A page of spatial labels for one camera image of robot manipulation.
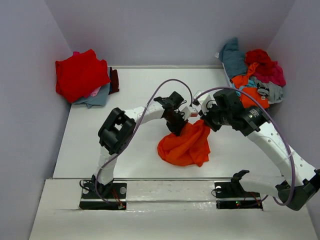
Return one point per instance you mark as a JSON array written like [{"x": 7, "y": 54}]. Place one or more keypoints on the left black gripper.
[{"x": 176, "y": 129}]

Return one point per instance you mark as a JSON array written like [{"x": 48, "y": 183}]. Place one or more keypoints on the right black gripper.
[{"x": 207, "y": 120}]

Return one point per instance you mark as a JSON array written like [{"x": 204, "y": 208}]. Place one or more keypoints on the orange t-shirt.
[
  {"x": 191, "y": 147},
  {"x": 243, "y": 83}
]

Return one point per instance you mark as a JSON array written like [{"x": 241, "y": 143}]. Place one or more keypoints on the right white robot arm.
[{"x": 299, "y": 181}]

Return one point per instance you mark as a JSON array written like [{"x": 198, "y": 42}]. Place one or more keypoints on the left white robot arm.
[{"x": 119, "y": 127}]

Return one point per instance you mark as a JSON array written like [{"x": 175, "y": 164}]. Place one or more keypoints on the cyan crumpled t-shirt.
[{"x": 239, "y": 89}]

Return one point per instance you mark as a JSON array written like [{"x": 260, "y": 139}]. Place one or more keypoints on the teal blue crumpled t-shirt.
[{"x": 233, "y": 58}]

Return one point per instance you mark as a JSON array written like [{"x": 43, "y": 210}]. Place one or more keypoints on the grey crumpled t-shirt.
[{"x": 272, "y": 92}]

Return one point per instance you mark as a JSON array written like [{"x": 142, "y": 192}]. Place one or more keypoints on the folded light blue t-shirt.
[{"x": 99, "y": 100}]

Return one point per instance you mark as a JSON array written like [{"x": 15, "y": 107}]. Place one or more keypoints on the folded maroon t-shirt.
[{"x": 114, "y": 81}]

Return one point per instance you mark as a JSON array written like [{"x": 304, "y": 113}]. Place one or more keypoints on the red crumpled t-shirt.
[{"x": 264, "y": 63}]

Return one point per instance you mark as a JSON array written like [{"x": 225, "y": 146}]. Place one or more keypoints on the folded pink t-shirt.
[{"x": 95, "y": 92}]

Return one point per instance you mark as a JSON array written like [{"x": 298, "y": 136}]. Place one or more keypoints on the folded red t-shirt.
[{"x": 79, "y": 75}]

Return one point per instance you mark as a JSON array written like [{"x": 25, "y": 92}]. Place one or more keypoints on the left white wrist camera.
[{"x": 189, "y": 112}]

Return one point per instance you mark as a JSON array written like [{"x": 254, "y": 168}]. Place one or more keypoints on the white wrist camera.
[
  {"x": 189, "y": 112},
  {"x": 205, "y": 102}
]

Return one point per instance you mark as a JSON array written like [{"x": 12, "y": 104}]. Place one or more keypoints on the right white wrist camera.
[{"x": 205, "y": 102}]

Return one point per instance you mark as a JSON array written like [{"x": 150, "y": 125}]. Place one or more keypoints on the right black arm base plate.
[{"x": 228, "y": 199}]

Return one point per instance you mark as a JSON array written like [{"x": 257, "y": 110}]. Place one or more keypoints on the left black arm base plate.
[{"x": 113, "y": 199}]

